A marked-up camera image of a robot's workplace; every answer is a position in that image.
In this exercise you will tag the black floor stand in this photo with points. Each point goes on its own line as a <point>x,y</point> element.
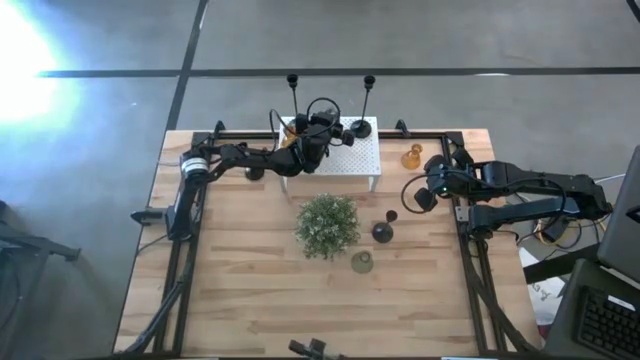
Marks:
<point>45,247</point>

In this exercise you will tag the grey monitor back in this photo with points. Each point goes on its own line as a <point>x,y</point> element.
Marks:
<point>622,225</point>

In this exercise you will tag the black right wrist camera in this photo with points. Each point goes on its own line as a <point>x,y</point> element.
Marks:
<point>425,199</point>

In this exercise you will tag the amber ribbed glass candle holder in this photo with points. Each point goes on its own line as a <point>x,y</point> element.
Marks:
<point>288,137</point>
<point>411,160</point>

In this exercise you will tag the black aluminium table frame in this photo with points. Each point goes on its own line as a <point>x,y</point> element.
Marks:
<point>425,135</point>

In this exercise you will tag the black keyboard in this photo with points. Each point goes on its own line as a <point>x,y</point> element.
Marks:
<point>607,325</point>

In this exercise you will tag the white paper sheet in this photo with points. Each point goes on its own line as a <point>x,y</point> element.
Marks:
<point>542,300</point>

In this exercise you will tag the white perforated metal shelf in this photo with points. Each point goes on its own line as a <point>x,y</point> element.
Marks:
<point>355,160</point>

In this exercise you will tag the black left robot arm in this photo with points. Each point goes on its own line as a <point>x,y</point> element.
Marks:
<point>250,157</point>

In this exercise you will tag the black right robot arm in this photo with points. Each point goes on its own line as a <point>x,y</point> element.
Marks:
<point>525,177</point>

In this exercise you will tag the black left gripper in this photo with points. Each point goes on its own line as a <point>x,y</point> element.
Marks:
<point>317,145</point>

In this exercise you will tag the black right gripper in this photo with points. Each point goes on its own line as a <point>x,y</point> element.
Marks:
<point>442,177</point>

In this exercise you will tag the green ribbed glass candle holder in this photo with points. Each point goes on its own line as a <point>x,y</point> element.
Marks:
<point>361,262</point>

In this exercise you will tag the black table-level camera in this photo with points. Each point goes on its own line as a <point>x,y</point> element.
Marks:
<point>310,348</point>

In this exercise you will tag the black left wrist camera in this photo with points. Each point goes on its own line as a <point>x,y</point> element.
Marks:
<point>348,138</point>

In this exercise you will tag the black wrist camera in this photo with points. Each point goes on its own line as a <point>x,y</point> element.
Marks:
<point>348,138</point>
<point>425,199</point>

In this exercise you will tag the dark side desk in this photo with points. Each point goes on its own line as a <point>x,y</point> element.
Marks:
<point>565,325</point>

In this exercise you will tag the artificial green plant black pot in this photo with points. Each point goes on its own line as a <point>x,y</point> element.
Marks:
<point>327,227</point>

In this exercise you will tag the tall black metal candlestick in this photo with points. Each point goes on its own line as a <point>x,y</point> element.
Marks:
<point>361,129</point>
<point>292,79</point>

